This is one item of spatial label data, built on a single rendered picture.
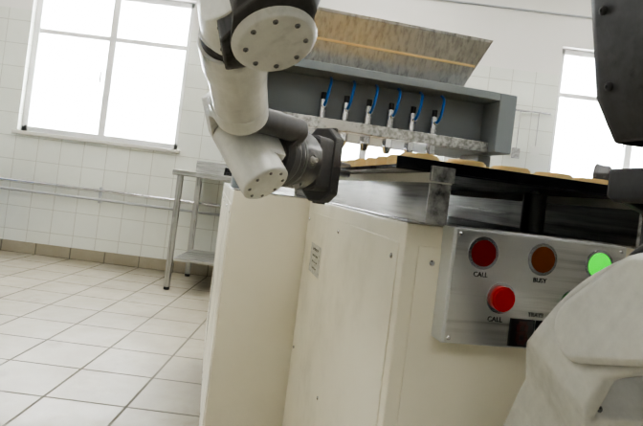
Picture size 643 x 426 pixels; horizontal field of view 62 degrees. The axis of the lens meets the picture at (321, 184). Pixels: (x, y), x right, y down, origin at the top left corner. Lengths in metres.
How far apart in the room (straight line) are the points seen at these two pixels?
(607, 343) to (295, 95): 1.09
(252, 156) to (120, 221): 4.31
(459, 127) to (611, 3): 1.09
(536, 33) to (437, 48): 3.68
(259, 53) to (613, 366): 0.39
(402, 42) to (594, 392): 1.12
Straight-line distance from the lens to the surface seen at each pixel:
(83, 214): 5.09
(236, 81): 0.57
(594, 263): 0.76
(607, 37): 0.51
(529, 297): 0.72
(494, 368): 0.76
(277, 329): 1.38
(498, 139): 1.51
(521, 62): 5.06
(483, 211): 1.14
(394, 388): 0.71
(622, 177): 0.53
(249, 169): 0.68
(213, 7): 0.52
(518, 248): 0.70
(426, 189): 0.65
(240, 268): 1.34
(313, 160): 0.77
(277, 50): 0.50
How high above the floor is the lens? 0.86
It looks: 1 degrees up
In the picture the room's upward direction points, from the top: 7 degrees clockwise
